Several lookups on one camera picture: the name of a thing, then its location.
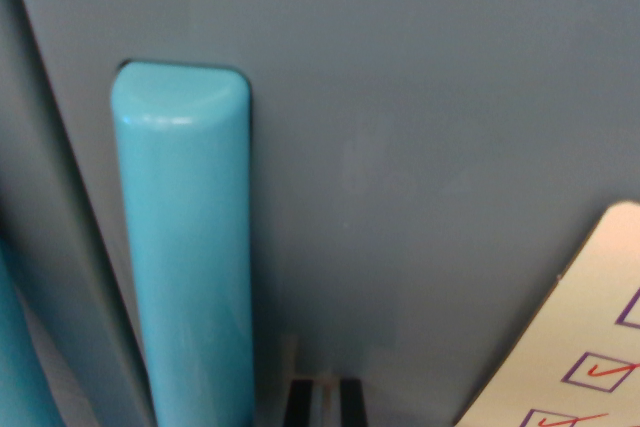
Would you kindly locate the grey fridge door with clips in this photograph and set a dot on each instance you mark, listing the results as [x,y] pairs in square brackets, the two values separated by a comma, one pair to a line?
[400,97]

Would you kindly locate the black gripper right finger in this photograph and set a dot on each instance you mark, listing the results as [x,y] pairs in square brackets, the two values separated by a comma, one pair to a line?
[352,404]

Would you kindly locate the grey fridge door with dispenser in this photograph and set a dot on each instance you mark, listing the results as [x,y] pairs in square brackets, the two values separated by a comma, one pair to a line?
[30,147]

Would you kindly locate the cream shopping checklist card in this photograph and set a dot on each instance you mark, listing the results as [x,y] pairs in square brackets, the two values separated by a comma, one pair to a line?
[575,322]

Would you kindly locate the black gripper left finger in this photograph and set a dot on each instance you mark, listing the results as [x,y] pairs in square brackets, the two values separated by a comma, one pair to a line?
[299,404]

